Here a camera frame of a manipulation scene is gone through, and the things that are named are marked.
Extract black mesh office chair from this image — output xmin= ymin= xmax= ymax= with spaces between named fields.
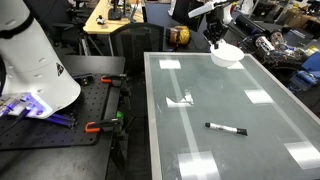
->
xmin=109 ymin=22 xmax=165 ymax=77

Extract white bowl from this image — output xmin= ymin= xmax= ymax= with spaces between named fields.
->
xmin=209 ymin=42 xmax=246 ymax=69

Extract black workbench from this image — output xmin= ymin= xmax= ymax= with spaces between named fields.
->
xmin=0 ymin=54 xmax=127 ymax=180

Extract small black box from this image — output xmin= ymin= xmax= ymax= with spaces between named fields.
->
xmin=71 ymin=73 xmax=95 ymax=86

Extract small white black object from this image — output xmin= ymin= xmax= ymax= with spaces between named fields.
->
xmin=95 ymin=14 xmax=107 ymax=26

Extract orange handled bar clamp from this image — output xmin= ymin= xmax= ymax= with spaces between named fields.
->
xmin=99 ymin=73 xmax=128 ymax=85
xmin=84 ymin=117 xmax=124 ymax=134

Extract black monitor stand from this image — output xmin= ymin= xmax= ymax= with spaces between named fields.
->
xmin=107 ymin=0 xmax=124 ymax=21

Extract blue bag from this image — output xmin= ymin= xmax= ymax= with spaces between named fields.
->
xmin=288 ymin=69 xmax=316 ymax=93

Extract black and white marker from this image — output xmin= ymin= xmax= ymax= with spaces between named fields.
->
xmin=204 ymin=121 xmax=249 ymax=137

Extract black perforated breadboard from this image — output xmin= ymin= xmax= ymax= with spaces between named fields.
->
xmin=0 ymin=72 xmax=122 ymax=152

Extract light wooden desk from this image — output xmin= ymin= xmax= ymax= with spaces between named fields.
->
xmin=82 ymin=0 xmax=145 ymax=36

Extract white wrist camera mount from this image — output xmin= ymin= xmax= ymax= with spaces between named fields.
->
xmin=187 ymin=0 xmax=216 ymax=19

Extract blue box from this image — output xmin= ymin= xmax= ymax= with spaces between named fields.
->
xmin=299 ymin=49 xmax=320 ymax=73

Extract silver robot hand device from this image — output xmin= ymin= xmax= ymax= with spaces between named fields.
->
xmin=254 ymin=31 xmax=301 ymax=63

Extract cardboard boxes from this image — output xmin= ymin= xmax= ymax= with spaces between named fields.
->
xmin=283 ymin=6 xmax=320 ymax=33

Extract dark blue desk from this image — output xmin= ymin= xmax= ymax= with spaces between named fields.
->
xmin=143 ymin=1 xmax=218 ymax=53

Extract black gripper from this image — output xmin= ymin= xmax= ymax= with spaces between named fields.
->
xmin=203 ymin=7 xmax=231 ymax=49

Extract small green object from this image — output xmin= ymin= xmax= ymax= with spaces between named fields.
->
xmin=115 ymin=110 xmax=125 ymax=123

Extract blue cables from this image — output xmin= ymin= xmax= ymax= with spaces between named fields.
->
xmin=44 ymin=113 xmax=78 ymax=129

